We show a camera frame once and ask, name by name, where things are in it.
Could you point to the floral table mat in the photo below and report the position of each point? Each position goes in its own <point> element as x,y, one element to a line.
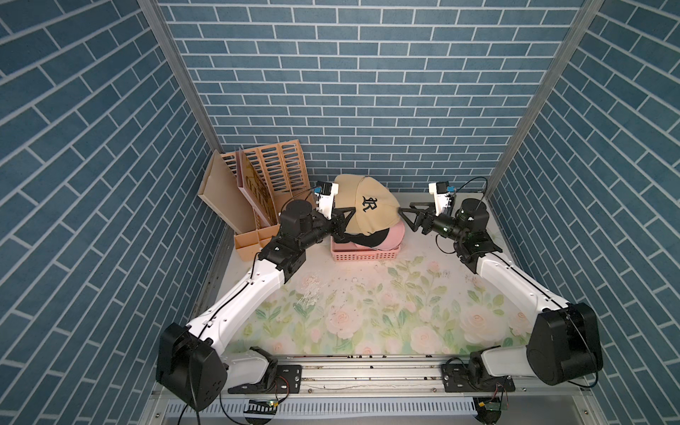
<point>422,302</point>

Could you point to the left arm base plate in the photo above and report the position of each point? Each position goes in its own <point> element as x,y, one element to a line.
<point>279,380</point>

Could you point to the orange plastic file organizer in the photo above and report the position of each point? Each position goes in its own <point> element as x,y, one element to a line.
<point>281,168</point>

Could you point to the black baseball cap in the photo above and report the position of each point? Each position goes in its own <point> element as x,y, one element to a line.
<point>370,241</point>

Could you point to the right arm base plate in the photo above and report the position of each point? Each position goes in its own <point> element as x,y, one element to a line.
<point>460,378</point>

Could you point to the beige cardboard folder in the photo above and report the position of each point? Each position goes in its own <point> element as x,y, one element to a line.
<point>220,192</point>

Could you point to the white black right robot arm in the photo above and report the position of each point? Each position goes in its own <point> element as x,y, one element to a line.
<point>565,339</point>

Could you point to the beige baseball cap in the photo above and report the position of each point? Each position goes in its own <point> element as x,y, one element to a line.
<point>376,209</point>

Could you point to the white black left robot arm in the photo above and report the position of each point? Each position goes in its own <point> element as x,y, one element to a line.
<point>191,360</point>

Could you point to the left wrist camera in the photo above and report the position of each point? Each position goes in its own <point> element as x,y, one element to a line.
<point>325,193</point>

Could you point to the wanted poster book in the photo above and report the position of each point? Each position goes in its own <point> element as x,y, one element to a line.
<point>255,191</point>

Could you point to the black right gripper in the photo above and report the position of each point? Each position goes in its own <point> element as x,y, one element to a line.
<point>428,219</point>

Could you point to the pink plastic basket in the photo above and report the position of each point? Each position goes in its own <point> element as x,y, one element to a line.
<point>353,252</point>

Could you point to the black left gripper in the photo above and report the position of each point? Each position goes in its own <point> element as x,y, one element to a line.
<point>336,227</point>

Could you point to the aluminium mounting rail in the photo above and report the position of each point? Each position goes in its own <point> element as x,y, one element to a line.
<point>384,390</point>

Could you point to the pink baseball cap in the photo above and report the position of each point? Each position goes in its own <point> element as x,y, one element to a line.
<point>390,238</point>

